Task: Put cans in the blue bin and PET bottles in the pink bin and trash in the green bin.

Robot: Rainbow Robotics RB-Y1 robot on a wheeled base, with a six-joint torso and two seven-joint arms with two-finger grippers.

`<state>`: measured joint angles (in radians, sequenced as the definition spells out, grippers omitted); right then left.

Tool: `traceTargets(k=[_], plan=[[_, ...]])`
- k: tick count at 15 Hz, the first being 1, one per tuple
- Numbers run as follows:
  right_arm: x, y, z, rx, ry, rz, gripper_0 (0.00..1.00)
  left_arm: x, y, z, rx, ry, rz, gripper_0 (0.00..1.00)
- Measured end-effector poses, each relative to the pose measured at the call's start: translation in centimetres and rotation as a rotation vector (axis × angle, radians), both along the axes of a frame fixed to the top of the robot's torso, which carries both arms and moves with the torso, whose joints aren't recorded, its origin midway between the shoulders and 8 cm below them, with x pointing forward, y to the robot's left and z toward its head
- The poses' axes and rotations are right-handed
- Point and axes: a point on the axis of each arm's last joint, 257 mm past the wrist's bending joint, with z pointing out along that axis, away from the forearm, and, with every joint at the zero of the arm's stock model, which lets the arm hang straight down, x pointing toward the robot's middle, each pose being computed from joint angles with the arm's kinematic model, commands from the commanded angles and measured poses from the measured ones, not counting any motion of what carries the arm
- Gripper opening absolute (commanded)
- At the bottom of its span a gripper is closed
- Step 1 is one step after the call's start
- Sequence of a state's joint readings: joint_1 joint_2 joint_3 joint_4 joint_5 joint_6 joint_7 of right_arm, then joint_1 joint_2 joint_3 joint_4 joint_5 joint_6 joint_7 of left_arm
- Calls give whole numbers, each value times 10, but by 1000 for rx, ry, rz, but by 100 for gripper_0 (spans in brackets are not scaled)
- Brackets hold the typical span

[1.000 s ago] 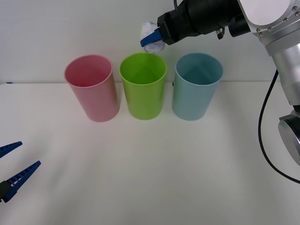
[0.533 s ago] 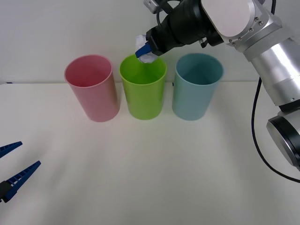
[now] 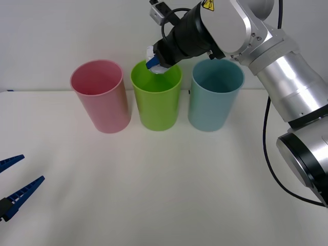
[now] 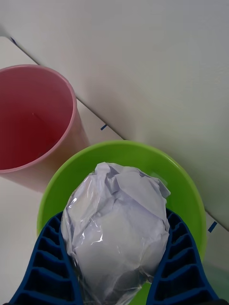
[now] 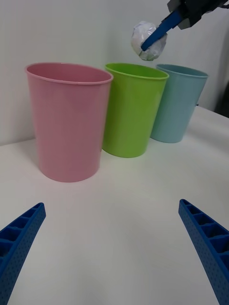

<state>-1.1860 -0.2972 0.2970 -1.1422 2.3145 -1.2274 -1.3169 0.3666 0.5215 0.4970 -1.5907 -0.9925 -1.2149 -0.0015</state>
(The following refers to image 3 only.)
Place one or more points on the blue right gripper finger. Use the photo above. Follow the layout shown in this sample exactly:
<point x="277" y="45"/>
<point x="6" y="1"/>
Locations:
<point x="152" y="63"/>

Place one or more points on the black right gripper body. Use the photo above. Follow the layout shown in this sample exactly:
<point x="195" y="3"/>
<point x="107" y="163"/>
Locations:
<point x="166" y="52"/>

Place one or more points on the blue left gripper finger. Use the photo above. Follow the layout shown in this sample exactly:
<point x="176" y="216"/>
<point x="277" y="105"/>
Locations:
<point x="20" y="196"/>
<point x="11" y="161"/>

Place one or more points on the silver and black right arm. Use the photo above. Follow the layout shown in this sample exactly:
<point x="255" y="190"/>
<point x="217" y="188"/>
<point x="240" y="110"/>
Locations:
<point x="282" y="77"/>

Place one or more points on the green plastic bin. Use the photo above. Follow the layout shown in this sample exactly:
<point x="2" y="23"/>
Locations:
<point x="159" y="112"/>

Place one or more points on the pink plastic bin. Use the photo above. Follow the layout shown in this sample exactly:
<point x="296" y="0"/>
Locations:
<point x="107" y="112"/>

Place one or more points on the pale blue plastic bin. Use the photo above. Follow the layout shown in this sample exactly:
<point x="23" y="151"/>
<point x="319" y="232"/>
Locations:
<point x="210" y="112"/>

